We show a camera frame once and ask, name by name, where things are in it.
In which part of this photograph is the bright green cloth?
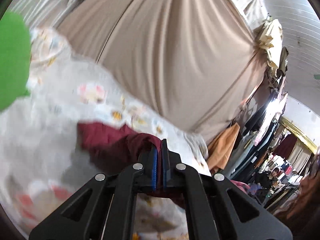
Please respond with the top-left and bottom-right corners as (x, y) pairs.
(0, 11), (31, 110)

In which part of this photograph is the beige fabric curtain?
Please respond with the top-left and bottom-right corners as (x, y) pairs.
(58, 0), (267, 141)

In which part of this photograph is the orange hanging garment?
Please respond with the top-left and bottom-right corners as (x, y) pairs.
(207, 122), (240, 173)

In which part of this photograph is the white patterned bed sheet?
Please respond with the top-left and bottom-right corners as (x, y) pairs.
(1, 28), (210, 238)

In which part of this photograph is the dark hanging clothes rack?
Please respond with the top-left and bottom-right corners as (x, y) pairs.
(222, 89), (287, 179)

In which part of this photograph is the maroon quilted jacket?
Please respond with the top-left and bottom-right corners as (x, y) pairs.
(77, 122), (185, 208)

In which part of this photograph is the person in black clothes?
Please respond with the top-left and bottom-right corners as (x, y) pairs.
(255, 167), (280, 202)

